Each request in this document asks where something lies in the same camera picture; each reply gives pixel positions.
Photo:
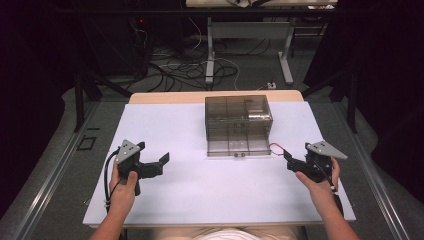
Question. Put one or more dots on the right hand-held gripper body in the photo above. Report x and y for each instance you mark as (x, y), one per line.
(316, 166)

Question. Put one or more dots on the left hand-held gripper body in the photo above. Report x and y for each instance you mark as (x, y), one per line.
(128, 151)

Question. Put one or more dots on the red elastic band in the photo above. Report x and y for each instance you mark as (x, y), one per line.
(275, 144)

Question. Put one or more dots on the clear plastic drawer box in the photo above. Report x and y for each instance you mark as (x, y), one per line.
(238, 126)

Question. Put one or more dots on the person's right hand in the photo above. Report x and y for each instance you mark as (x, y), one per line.
(323, 195)

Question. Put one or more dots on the person's left hand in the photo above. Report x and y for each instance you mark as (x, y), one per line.
(121, 195)

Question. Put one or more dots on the wooden table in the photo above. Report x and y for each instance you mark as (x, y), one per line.
(166, 97)

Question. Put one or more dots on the black metal stand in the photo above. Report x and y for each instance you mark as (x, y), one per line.
(351, 100)
(79, 100)

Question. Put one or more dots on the white power strip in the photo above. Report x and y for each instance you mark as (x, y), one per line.
(271, 85)

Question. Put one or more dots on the person's beige pants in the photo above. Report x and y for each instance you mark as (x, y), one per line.
(166, 233)

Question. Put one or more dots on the person's white shirt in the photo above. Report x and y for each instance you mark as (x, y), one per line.
(226, 236)

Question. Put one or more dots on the black computer tower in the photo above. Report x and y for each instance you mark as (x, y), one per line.
(138, 46)

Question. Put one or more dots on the black horizontal bar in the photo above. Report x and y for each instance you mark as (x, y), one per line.
(166, 10)

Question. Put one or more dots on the black floor hatch frame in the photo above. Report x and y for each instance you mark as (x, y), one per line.
(80, 143)

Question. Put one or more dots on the metal floor rail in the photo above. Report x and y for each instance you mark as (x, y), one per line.
(50, 180)
(376, 186)

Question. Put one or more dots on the white metal desk frame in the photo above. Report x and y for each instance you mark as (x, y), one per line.
(248, 30)

